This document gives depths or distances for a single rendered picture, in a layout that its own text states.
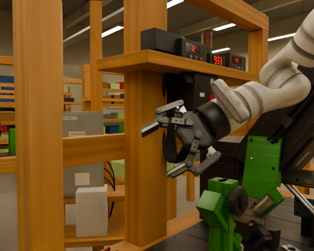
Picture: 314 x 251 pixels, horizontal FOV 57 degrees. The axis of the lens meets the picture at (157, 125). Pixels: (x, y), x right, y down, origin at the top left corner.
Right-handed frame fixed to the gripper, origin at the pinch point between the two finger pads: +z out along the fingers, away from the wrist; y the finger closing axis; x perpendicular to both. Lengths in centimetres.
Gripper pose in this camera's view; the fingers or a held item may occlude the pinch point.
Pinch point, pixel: (155, 152)
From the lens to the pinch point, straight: 53.8
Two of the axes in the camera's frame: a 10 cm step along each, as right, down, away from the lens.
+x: 0.2, -4.2, -9.1
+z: -8.6, 4.6, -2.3
